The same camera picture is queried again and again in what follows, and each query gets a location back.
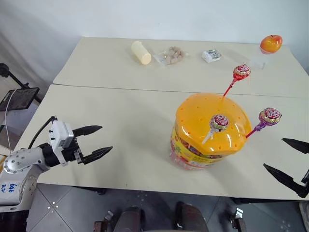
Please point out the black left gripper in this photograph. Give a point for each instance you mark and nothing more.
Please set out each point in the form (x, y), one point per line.
(71, 152)

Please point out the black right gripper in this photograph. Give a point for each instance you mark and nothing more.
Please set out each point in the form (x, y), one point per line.
(306, 177)

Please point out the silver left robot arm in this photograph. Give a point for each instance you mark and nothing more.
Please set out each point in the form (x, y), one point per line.
(20, 162)

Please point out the purple stick lollipop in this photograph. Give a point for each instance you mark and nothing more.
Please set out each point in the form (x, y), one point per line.
(269, 117)

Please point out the white stick lollipop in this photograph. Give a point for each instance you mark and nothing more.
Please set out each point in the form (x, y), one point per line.
(218, 123)

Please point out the lollipop jar with orange lid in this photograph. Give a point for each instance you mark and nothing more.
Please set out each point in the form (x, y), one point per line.
(207, 128)

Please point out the red stick lollipop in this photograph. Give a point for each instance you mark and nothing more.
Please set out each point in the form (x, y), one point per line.
(237, 76)

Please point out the dark rounded shape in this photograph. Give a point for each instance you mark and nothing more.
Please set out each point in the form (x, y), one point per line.
(190, 217)
(129, 218)

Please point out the black tablet on stand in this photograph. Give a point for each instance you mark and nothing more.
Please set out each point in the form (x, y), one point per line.
(18, 99)

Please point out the cream cylinder block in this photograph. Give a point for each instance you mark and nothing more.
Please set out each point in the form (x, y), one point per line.
(140, 53)

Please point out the clear bag of snacks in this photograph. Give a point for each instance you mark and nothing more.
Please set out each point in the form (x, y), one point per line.
(172, 56)

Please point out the red yellow apple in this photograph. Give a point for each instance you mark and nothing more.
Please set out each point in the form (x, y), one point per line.
(271, 44)

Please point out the small white packet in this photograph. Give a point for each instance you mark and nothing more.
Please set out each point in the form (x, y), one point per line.
(211, 55)

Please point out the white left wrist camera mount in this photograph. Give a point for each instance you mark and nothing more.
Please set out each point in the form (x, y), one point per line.
(59, 134)

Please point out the metal bracket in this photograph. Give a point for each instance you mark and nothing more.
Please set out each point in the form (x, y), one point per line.
(103, 221)
(237, 218)

